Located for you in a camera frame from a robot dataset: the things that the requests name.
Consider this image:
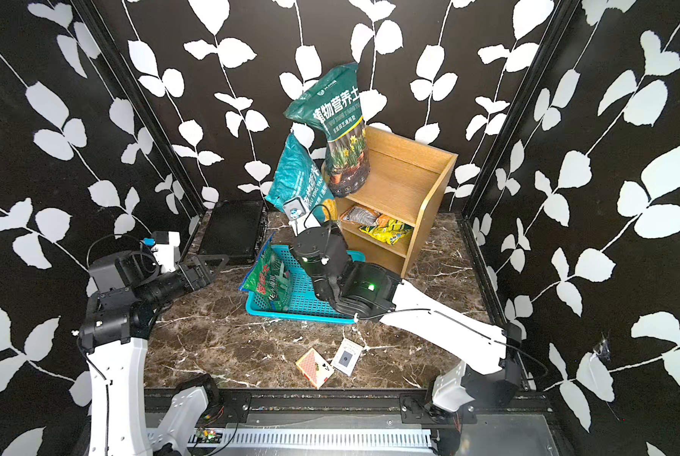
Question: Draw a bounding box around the dark green soil bag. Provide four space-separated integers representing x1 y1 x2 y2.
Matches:
284 63 370 198

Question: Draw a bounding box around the teal and orange fertilizer bag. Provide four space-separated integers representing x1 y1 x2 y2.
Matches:
267 132 338 222

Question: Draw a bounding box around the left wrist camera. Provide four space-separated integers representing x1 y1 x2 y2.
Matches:
142 231 181 274

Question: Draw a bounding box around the black flat case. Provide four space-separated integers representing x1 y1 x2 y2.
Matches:
198 201 268 265

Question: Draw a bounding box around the orange white small packet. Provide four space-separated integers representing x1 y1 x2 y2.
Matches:
340 204 381 226

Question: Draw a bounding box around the small circuit board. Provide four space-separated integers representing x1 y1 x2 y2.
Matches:
188 429 224 447

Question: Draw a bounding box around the yellow green small packet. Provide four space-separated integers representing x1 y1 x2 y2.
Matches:
359 215 413 245

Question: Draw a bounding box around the black front rail base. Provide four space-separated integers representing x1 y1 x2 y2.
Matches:
71 386 575 456

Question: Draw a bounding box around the wooden two-tier shelf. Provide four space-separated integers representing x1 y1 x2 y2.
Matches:
337 127 457 277

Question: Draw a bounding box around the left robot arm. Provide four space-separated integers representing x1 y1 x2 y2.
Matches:
77 251 230 455

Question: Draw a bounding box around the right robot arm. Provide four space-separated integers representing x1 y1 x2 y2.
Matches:
290 222 522 413

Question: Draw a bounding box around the white QR code card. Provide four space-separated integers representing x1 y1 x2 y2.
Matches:
331 338 363 376

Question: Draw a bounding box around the bright green blue-topped bag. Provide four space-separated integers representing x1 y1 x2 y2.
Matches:
239 237 292 312

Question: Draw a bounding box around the teal plastic basket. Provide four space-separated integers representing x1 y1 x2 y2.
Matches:
246 245 353 325

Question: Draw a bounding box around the red patterned card box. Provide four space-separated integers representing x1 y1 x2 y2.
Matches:
295 348 334 389

